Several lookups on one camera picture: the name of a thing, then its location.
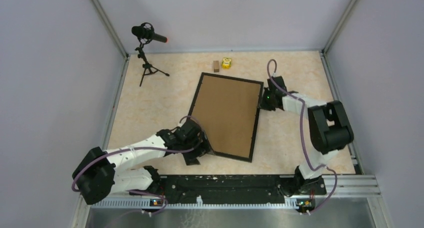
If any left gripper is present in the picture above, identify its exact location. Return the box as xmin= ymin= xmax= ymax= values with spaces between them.
xmin=181 ymin=129 xmax=216 ymax=165

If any black picture frame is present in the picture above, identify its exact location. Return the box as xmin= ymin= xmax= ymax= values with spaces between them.
xmin=187 ymin=72 xmax=265 ymax=163

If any brown cardboard backing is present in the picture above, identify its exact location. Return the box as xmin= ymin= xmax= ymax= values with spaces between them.
xmin=191 ymin=75 xmax=261 ymax=159

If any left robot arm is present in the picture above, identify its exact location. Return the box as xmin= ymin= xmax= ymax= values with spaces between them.
xmin=71 ymin=116 xmax=214 ymax=205

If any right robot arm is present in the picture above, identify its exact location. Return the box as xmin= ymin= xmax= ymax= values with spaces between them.
xmin=259 ymin=76 xmax=354 ymax=195

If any yellow owl toy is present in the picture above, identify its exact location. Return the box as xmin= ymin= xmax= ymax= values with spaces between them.
xmin=221 ymin=57 xmax=232 ymax=69

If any small wooden block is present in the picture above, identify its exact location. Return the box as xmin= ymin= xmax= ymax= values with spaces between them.
xmin=212 ymin=60 xmax=220 ymax=73

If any black tripod stand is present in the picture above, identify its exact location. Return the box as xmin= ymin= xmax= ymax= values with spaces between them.
xmin=134 ymin=42 xmax=170 ymax=87

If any black microphone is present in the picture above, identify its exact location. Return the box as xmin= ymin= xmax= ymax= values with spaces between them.
xmin=131 ymin=22 xmax=168 ymax=44

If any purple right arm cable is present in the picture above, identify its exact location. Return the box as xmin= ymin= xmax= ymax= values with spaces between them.
xmin=266 ymin=58 xmax=338 ymax=216

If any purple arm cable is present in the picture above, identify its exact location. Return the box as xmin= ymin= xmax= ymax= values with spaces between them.
xmin=71 ymin=115 xmax=204 ymax=216
xmin=266 ymin=58 xmax=338 ymax=216

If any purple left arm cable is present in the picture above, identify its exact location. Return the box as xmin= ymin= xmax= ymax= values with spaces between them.
xmin=71 ymin=115 xmax=204 ymax=216

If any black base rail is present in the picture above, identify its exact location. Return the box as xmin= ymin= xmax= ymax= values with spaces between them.
xmin=129 ymin=174 xmax=327 ymax=206

